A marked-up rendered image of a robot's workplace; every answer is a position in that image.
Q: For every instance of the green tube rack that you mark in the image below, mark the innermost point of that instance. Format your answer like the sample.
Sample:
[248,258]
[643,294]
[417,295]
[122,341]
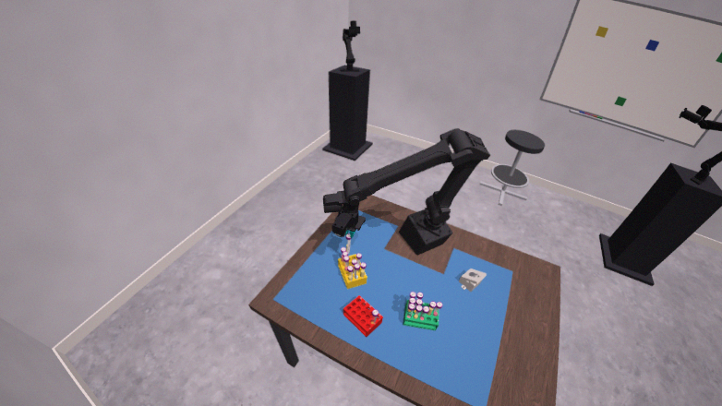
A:
[418,323]

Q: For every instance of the blue bench mat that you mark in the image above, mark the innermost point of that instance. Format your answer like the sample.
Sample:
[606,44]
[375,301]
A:
[458,358]

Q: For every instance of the red rack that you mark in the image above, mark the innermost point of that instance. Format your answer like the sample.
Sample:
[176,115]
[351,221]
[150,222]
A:
[355,315]

